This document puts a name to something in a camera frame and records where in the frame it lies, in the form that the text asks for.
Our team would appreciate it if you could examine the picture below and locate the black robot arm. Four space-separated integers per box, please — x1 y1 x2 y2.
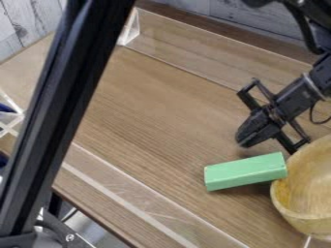
0 0 331 248

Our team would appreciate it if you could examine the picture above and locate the blue object at left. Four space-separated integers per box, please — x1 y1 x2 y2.
0 103 17 113

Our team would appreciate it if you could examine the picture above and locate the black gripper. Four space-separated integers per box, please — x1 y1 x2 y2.
236 78 311 154

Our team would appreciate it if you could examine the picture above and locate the clear acrylic corner bracket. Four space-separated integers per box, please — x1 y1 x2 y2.
117 9 140 47

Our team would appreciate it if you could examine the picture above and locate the green rectangular block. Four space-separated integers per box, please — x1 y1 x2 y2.
204 152 288 192

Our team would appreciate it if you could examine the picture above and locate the light wooden bowl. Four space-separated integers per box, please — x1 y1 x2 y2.
269 135 331 242

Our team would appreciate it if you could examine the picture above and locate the metal base plate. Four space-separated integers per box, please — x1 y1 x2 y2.
42 212 97 248

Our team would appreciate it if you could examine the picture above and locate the clear acrylic tray wall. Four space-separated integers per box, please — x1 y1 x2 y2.
0 6 331 248

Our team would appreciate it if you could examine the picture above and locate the black cable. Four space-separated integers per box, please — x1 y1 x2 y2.
33 218 74 248

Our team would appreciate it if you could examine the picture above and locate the black table leg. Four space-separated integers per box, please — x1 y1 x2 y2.
48 193 62 217

